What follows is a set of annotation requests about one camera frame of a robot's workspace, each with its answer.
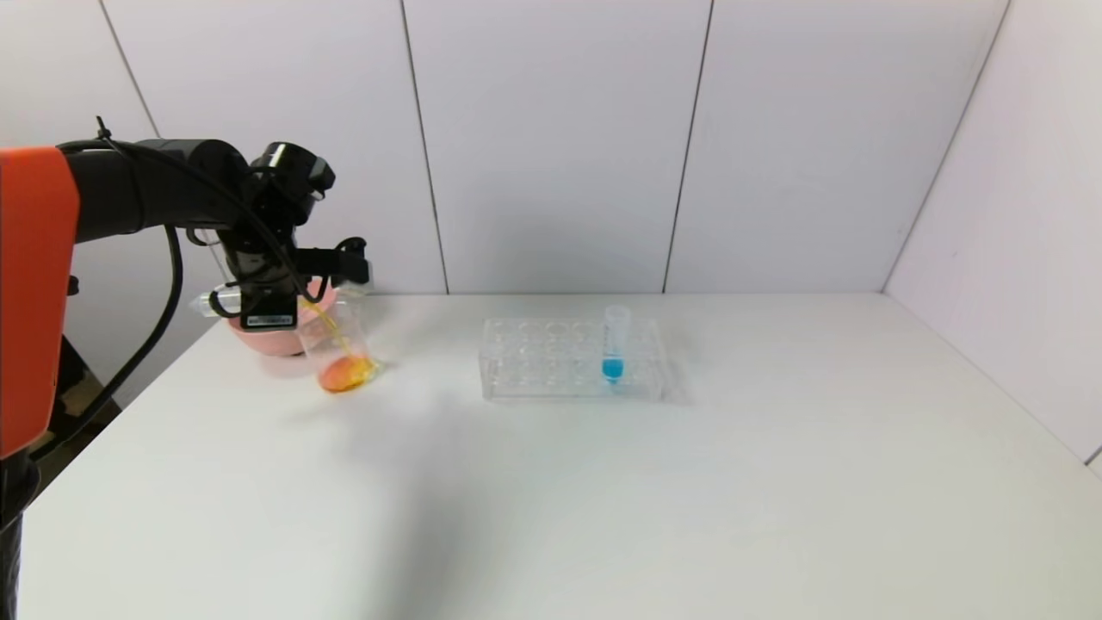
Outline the test tube with yellow pigment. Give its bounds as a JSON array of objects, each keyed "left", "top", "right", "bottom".
[{"left": 190, "top": 288, "right": 347, "bottom": 323}]

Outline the clear acrylic test tube rack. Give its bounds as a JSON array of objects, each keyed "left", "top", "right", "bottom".
[{"left": 480, "top": 317, "right": 668, "bottom": 402}]

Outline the test tube with blue pigment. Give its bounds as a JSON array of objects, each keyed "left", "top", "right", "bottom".
[{"left": 601, "top": 305, "right": 633, "bottom": 388}]

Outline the clear glass beaker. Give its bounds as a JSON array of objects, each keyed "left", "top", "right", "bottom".
[{"left": 295, "top": 297, "right": 381, "bottom": 396}]

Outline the pink plastic bowl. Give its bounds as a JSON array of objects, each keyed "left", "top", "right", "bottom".
[{"left": 226, "top": 280, "right": 339, "bottom": 357}]

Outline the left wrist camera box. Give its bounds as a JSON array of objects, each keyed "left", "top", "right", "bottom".
[{"left": 297, "top": 238, "right": 374, "bottom": 288}]

